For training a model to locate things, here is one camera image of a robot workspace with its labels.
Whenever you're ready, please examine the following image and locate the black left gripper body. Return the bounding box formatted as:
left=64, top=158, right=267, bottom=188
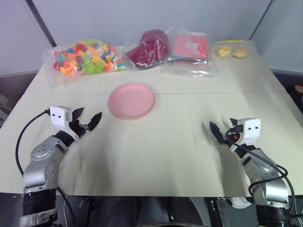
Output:
left=69, top=119, right=92, bottom=140

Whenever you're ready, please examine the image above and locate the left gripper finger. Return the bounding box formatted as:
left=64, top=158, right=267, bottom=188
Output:
left=88, top=112, right=103, bottom=132
left=71, top=107, right=85, bottom=120

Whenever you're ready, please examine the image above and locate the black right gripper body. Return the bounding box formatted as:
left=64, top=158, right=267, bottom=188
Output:
left=222, top=125, right=245, bottom=147

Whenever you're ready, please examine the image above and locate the pink round plate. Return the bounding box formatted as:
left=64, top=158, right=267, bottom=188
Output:
left=107, top=82, right=157, bottom=120

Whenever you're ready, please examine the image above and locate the bag of colourful building blocks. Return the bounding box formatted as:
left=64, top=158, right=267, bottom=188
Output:
left=42, top=38, right=128, bottom=88

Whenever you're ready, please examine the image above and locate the cream tablecloth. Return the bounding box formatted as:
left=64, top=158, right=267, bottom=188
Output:
left=0, top=40, right=303, bottom=198

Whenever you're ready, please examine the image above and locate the white crumpled object under table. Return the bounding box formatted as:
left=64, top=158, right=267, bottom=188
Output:
left=230, top=196, right=253, bottom=209

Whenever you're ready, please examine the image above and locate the bag of yellow buns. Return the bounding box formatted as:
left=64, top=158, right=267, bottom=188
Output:
left=211, top=39, right=258, bottom=61

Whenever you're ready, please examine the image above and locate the clear plastic cap bag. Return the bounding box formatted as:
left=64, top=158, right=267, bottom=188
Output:
left=122, top=27, right=177, bottom=71

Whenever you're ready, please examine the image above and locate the clear bag with red cloth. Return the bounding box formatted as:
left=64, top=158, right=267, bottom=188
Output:
left=161, top=28, right=215, bottom=78

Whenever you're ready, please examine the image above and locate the dark red cap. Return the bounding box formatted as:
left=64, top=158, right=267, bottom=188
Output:
left=125, top=29, right=171, bottom=70

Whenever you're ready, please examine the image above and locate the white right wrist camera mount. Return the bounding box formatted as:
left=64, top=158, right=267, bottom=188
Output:
left=237, top=117, right=261, bottom=145

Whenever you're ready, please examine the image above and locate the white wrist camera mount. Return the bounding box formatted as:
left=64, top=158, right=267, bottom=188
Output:
left=237, top=117, right=261, bottom=145
left=48, top=105, right=82, bottom=140

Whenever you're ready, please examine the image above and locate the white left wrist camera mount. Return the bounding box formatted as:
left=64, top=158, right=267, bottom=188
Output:
left=48, top=105, right=82, bottom=140

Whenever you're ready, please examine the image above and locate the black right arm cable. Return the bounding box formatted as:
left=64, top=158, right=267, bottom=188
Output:
left=224, top=129, right=296, bottom=216

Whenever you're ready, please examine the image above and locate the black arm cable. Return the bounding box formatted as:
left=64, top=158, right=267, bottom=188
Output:
left=15, top=109, right=78, bottom=227
left=224, top=129, right=296, bottom=216

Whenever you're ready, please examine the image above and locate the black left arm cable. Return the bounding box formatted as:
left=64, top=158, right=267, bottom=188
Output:
left=15, top=109, right=78, bottom=227

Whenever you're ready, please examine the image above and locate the dark slanted wall strip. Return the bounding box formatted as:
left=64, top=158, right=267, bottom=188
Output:
left=248, top=0, right=282, bottom=41
left=24, top=0, right=58, bottom=47

